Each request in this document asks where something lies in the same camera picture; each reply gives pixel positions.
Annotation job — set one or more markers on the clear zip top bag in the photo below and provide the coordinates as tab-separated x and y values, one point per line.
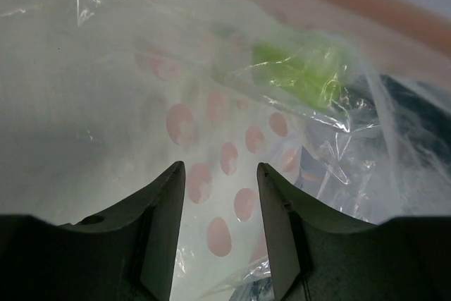
100	97

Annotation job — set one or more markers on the green fake apple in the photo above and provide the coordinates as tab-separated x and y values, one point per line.
314	73

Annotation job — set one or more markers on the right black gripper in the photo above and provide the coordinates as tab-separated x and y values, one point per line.
380	150

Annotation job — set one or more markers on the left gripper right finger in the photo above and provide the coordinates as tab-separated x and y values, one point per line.
318	253

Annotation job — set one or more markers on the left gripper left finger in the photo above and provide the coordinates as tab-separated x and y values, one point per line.
125	252

